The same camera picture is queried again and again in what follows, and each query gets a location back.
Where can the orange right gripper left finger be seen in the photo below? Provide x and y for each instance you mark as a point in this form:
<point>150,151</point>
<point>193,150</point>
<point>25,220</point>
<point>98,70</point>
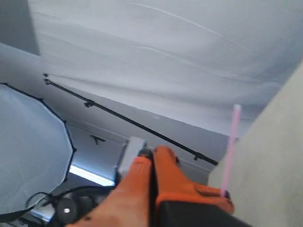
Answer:
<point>128,204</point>

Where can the white backdrop cloth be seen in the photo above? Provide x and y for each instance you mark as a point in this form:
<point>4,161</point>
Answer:
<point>188,60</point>

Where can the black backdrop crossbar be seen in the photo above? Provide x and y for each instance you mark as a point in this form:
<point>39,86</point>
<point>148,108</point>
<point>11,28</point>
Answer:
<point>90,103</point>

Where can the black light stand head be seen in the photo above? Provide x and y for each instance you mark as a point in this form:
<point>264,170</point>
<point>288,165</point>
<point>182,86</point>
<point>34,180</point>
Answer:
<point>67,207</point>

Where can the white octagonal softbox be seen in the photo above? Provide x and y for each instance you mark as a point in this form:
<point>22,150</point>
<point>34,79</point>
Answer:
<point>35,150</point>

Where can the thin purple strip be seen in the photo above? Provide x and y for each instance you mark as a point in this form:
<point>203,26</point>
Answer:
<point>236,116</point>

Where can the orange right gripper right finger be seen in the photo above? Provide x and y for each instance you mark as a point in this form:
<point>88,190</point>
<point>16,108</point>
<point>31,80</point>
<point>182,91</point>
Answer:
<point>184,203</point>

